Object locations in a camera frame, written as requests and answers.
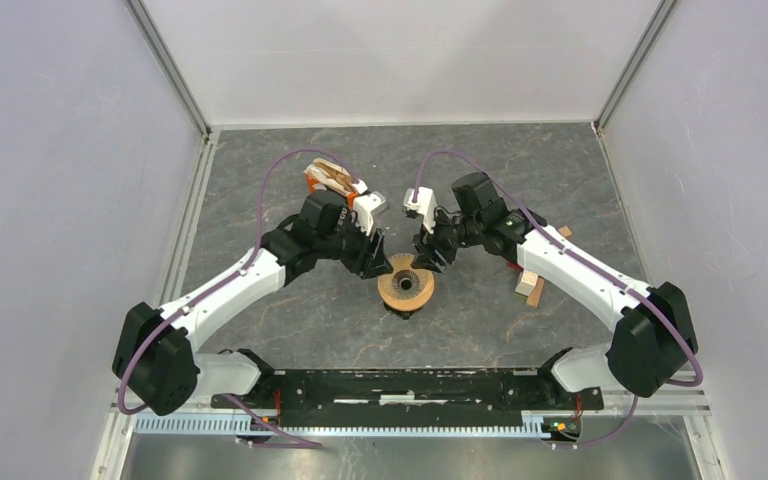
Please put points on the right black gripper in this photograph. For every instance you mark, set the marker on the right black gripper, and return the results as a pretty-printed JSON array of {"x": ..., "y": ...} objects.
[{"x": 426, "y": 258}]

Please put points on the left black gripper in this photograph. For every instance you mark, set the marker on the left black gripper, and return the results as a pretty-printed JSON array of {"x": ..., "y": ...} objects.
[{"x": 371, "y": 260}]

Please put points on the clear glass dripper cone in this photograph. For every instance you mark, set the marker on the clear glass dripper cone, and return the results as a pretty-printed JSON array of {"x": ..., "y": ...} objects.
[{"x": 405, "y": 282}]

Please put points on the dark glass carafe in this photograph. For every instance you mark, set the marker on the dark glass carafe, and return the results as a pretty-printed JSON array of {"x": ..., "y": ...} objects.
[{"x": 402, "y": 314}]

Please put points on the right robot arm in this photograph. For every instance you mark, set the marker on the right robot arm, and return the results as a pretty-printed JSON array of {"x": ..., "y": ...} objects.
[{"x": 652, "y": 335}]

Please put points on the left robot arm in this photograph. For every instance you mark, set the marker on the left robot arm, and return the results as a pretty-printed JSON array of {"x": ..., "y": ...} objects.
[{"x": 157, "y": 359}]

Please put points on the orange coffee filter box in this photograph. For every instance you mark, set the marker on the orange coffee filter box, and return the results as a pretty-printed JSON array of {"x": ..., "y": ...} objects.
[{"x": 322, "y": 174}]

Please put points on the brown flat wooden block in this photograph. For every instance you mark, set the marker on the brown flat wooden block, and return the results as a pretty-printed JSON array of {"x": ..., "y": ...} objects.
[{"x": 534, "y": 298}]

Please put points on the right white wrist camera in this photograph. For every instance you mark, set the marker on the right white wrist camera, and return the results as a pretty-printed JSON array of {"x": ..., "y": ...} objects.
[{"x": 421, "y": 202}]

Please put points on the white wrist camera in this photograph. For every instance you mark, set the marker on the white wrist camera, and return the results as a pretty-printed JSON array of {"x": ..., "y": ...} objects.
[
  {"x": 421, "y": 202},
  {"x": 367, "y": 204}
]

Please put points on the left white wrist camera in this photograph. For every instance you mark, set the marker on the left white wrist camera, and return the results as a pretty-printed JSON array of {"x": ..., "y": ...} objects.
[{"x": 367, "y": 204}]

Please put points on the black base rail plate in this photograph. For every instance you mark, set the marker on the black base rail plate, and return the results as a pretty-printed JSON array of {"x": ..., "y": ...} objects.
[{"x": 466, "y": 397}]

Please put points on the white slotted cable duct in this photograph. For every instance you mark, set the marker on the white slotted cable duct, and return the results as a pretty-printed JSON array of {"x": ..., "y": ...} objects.
[{"x": 238, "y": 423}]

